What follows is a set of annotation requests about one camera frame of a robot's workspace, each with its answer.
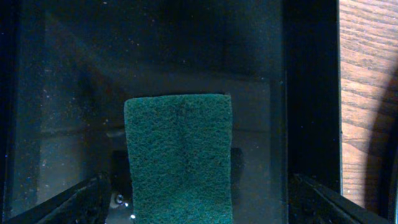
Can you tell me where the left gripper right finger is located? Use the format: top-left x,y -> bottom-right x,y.
288,174 -> 389,224

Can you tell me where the green yellow sponge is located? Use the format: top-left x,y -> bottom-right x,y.
124,94 -> 233,224

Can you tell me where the black rectangular tray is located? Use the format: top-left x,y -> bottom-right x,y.
1,0 -> 342,223

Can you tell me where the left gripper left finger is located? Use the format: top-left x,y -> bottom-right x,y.
5,172 -> 111,224

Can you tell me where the black round tray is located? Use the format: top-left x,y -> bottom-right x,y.
379,116 -> 397,224

